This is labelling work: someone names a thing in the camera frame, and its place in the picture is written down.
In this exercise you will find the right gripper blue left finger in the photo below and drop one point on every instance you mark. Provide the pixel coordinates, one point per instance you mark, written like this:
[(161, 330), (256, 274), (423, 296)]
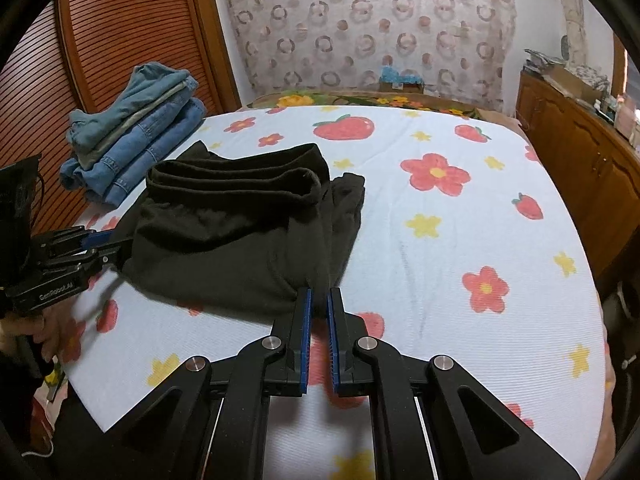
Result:
[(288, 374)]

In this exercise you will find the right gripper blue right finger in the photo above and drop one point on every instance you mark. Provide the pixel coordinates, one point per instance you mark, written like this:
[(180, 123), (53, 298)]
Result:
[(349, 374)]

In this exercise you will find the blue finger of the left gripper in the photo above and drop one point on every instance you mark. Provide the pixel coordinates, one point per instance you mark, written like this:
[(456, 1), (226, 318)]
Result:
[(96, 239), (115, 253)]

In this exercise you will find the black pants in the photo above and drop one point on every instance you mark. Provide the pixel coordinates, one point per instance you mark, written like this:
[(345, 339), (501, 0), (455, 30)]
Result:
[(242, 235)]

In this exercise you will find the person's hand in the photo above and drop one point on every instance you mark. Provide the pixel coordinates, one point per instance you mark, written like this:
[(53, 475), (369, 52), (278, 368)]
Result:
[(45, 328)]

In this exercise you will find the blue denim folded jeans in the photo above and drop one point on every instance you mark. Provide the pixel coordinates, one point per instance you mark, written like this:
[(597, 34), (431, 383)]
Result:
[(114, 176)]

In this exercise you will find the grey folded garment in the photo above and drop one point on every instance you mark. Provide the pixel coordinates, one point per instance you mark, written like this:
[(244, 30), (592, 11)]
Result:
[(173, 98)]

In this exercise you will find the teal folded garment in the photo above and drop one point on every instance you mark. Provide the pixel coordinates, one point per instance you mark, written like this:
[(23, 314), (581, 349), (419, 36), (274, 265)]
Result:
[(149, 85)]

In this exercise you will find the wooden louvred wardrobe door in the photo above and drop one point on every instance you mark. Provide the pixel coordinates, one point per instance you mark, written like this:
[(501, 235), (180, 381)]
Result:
[(80, 54)]

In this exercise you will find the floral colourful blanket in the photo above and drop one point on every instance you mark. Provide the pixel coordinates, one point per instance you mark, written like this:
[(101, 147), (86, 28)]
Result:
[(406, 101)]

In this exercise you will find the cardboard box with blue cloth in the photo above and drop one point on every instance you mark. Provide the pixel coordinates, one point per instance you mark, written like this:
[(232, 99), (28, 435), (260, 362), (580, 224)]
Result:
[(400, 80)]

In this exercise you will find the patterned sheer curtain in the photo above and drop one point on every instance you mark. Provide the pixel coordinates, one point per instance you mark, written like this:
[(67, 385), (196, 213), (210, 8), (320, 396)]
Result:
[(458, 47)]

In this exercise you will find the wooden sideboard cabinet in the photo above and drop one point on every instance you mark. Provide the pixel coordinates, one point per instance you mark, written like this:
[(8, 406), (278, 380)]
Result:
[(595, 172)]

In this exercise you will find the cardboard box on cabinet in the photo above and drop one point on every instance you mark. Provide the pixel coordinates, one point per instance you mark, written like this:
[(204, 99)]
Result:
[(569, 84)]

